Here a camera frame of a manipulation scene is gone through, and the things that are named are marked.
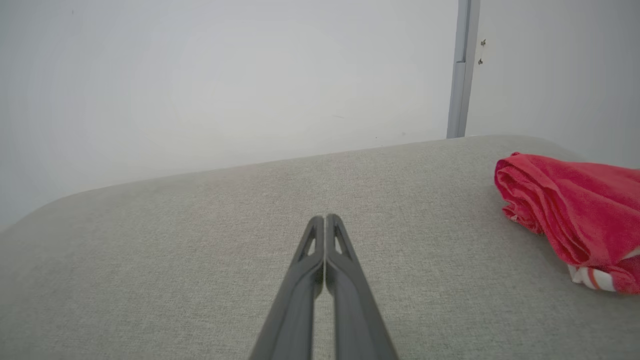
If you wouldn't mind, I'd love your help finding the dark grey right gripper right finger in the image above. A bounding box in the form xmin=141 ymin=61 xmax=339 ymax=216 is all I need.
xmin=325 ymin=214 xmax=399 ymax=360

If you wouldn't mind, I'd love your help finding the grey fabric sofa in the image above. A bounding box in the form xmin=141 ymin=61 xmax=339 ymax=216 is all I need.
xmin=0 ymin=134 xmax=640 ymax=360

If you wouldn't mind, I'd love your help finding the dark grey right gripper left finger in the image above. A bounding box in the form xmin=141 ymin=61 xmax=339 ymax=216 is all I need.
xmin=248 ymin=215 xmax=326 ymax=360

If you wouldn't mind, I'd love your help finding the grey wall trim post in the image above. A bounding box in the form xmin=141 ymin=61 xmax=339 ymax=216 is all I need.
xmin=446 ymin=0 xmax=482 ymax=139

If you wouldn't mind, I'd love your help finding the red Bulls 23 jersey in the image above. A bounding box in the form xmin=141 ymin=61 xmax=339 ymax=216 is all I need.
xmin=494 ymin=152 xmax=640 ymax=295

